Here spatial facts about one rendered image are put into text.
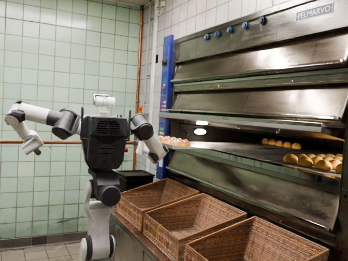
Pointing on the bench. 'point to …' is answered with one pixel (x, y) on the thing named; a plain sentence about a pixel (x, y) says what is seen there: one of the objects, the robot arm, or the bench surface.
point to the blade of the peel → (186, 147)
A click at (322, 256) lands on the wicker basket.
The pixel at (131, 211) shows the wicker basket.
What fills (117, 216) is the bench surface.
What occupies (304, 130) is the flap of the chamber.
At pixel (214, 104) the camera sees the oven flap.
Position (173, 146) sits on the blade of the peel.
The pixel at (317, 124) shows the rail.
